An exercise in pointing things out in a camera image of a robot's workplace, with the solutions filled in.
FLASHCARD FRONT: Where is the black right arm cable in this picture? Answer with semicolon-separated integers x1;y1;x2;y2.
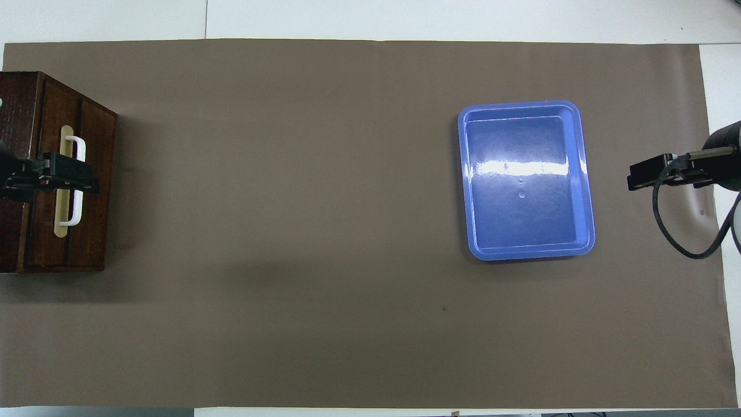
652;147;741;260

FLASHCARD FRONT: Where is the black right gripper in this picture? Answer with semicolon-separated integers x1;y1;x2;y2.
628;120;741;192

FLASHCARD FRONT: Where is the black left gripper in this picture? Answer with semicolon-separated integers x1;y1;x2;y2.
0;141;101;204

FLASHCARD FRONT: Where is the brown table mat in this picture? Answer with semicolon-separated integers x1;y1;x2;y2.
0;38;739;409

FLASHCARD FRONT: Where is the blue plastic tray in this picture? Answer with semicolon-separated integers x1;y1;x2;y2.
457;100;596;261

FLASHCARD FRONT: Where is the dark wooden drawer cabinet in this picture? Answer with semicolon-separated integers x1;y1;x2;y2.
0;71;106;275

